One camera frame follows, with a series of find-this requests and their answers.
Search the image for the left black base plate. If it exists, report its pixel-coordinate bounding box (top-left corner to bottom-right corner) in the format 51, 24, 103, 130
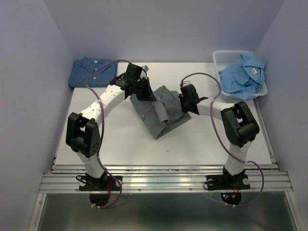
76, 174, 122, 192

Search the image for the grey long sleeve shirt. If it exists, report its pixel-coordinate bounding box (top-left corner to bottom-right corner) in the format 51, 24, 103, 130
130, 86, 191, 140

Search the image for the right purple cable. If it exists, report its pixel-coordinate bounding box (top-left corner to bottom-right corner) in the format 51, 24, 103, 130
180, 72, 267, 209

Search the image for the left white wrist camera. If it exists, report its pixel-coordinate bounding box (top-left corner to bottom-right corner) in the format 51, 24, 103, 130
141, 65, 149, 78

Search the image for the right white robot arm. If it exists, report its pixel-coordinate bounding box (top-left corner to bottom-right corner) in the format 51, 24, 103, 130
179, 81, 260, 191

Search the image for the aluminium mounting rail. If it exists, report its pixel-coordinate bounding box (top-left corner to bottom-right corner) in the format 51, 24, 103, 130
38, 96, 295, 193

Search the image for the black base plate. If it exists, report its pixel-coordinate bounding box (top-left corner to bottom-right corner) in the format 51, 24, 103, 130
76, 174, 122, 192
204, 174, 251, 191

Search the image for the folded blue checkered shirt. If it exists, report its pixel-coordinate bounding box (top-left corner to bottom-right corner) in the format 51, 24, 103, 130
68, 58, 118, 88

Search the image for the light blue shirt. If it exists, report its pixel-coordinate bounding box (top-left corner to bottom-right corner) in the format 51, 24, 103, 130
217, 51, 268, 101

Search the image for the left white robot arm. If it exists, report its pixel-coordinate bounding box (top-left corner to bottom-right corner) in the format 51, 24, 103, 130
65, 63, 156, 192

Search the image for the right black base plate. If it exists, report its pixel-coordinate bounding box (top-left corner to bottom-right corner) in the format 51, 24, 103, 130
204, 174, 251, 191

